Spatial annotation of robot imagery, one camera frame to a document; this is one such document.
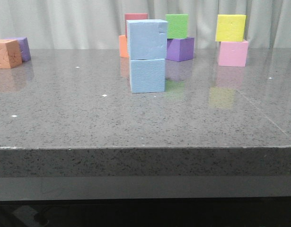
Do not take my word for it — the smooth light blue foam cube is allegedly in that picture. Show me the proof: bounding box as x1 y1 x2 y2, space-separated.
130 59 165 93

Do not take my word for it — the textured light blue foam cube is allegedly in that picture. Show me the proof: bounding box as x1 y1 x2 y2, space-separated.
127 19 168 60

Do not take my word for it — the large purple foam cube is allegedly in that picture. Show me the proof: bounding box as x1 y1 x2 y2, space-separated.
166 37 194 62

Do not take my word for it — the orange foam cube under red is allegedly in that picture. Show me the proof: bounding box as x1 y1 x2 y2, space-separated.
119 35 129 58

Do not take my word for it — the green foam cube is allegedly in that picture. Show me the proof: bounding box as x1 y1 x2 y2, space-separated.
165 14 188 39

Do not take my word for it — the red foam cube on orange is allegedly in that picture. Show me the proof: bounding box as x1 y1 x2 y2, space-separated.
124 13 148 36

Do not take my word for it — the pink foam cube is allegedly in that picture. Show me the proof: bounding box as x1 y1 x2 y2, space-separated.
218 40 248 67

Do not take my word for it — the yellow foam cube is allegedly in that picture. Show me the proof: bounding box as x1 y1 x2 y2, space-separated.
215 14 247 42

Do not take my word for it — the grey pleated curtain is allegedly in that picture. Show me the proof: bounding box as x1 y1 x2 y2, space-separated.
0 0 291 49

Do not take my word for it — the small purple foam cube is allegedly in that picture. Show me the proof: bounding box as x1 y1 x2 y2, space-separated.
9 37 31 62

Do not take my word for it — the dented orange foam cube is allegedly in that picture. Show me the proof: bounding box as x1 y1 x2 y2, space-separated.
0 39 22 69

